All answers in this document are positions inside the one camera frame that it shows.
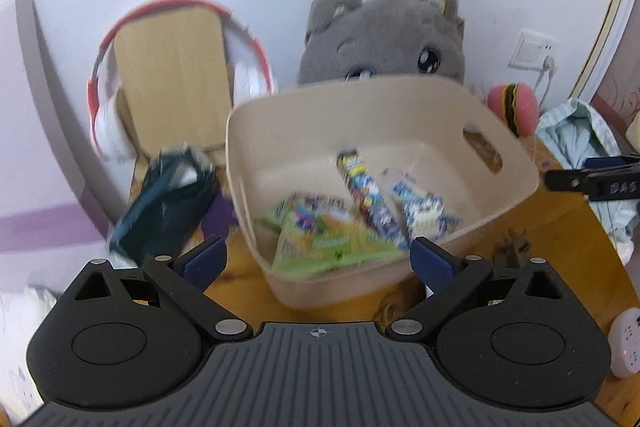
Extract beige plastic storage bin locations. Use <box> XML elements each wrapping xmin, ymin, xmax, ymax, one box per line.
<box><xmin>225</xmin><ymin>76</ymin><xmax>541</xmax><ymax>310</ymax></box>

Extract green snack packet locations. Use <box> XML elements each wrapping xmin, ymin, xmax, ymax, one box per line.
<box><xmin>255</xmin><ymin>194</ymin><xmax>408</xmax><ymax>280</ymax></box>

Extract grey plush cat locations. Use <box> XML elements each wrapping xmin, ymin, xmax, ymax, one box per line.
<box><xmin>297</xmin><ymin>0</ymin><xmax>467</xmax><ymax>86</ymax></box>

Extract wooden headphone stand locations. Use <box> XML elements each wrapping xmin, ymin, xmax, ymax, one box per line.
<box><xmin>112</xmin><ymin>5</ymin><xmax>236</xmax><ymax>158</ymax></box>

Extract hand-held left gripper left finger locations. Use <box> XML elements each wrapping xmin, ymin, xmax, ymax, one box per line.
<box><xmin>60</xmin><ymin>234</ymin><xmax>254</xmax><ymax>342</ymax></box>

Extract grey curved panel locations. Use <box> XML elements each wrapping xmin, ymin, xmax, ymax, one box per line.
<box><xmin>15</xmin><ymin>0</ymin><xmax>113</xmax><ymax>233</ymax></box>

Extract pink hamburger toy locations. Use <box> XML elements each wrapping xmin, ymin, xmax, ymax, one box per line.
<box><xmin>487</xmin><ymin>84</ymin><xmax>540</xmax><ymax>138</ymax></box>

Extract white power strip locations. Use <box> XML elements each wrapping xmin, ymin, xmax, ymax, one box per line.
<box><xmin>607</xmin><ymin>307</ymin><xmax>640</xmax><ymax>379</ymax></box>

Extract colourful candy tube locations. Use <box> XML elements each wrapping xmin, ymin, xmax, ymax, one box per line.
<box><xmin>336</xmin><ymin>148</ymin><xmax>408</xmax><ymax>250</ymax></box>

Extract white plug cable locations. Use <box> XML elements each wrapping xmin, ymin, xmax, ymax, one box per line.
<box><xmin>535</xmin><ymin>54</ymin><xmax>558</xmax><ymax>112</ymax></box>

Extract wooden desk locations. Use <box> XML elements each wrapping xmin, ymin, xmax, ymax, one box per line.
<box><xmin>107</xmin><ymin>127</ymin><xmax>640</xmax><ymax>413</ymax></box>

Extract white wall socket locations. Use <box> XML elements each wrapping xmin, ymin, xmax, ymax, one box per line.
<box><xmin>509</xmin><ymin>28</ymin><xmax>557</xmax><ymax>72</ymax></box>

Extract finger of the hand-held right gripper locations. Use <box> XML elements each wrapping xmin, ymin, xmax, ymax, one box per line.
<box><xmin>544</xmin><ymin>155</ymin><xmax>640</xmax><ymax>202</ymax></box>

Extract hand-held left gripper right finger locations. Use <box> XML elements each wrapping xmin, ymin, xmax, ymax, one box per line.
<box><xmin>385</xmin><ymin>236</ymin><xmax>582</xmax><ymax>339</ymax></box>

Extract blue and white snack packet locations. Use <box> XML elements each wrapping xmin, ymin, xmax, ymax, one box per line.
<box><xmin>382</xmin><ymin>169</ymin><xmax>463</xmax><ymax>248</ymax></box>

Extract light blue cloth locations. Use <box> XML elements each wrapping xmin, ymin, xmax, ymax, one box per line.
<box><xmin>535</xmin><ymin>99</ymin><xmax>636</xmax><ymax>263</ymax></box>

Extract white printed cloth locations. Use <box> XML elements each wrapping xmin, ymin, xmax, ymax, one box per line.
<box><xmin>0</xmin><ymin>286</ymin><xmax>57</xmax><ymax>408</ymax></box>

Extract purple packet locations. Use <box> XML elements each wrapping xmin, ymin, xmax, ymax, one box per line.
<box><xmin>202</xmin><ymin>194</ymin><xmax>238</xmax><ymax>238</ymax></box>

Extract wooden door frame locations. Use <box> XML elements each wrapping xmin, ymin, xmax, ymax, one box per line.
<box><xmin>570</xmin><ymin>0</ymin><xmax>640</xmax><ymax>108</ymax></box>

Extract red and white headphones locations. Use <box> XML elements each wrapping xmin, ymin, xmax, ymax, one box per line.
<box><xmin>87</xmin><ymin>0</ymin><xmax>278</xmax><ymax>160</ymax></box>

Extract dark teal pouch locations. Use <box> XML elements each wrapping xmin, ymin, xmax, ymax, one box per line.
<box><xmin>109</xmin><ymin>146</ymin><xmax>221</xmax><ymax>265</ymax></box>

